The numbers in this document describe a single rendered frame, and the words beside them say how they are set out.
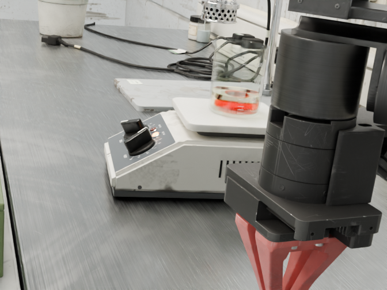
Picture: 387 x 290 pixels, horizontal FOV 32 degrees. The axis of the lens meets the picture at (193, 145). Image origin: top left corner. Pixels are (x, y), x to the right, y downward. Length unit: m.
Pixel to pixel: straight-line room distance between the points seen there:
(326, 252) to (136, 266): 0.19
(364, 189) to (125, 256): 0.25
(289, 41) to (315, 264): 0.16
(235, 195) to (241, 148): 0.26
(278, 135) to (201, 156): 0.30
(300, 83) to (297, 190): 0.07
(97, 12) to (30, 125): 2.26
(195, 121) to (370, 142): 0.32
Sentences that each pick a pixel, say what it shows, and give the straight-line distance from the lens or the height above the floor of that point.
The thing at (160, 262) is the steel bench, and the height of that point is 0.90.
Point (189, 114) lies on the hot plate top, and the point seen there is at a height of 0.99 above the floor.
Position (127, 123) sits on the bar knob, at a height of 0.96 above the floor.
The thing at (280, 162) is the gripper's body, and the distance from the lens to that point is 0.43.
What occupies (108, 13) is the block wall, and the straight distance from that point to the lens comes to 3.23.
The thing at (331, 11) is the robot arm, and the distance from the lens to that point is 0.40.
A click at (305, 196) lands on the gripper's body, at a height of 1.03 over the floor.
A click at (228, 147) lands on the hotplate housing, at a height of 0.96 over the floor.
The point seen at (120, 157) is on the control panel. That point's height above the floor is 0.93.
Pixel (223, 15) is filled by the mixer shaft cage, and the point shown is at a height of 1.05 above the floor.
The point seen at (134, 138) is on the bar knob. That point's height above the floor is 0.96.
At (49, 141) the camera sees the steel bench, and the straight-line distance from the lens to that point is 0.91.
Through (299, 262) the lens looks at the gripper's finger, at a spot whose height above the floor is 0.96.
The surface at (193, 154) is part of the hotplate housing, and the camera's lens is 0.72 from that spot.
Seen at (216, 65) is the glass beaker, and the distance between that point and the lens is 0.76.
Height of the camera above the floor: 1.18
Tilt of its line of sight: 17 degrees down
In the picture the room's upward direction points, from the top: 6 degrees clockwise
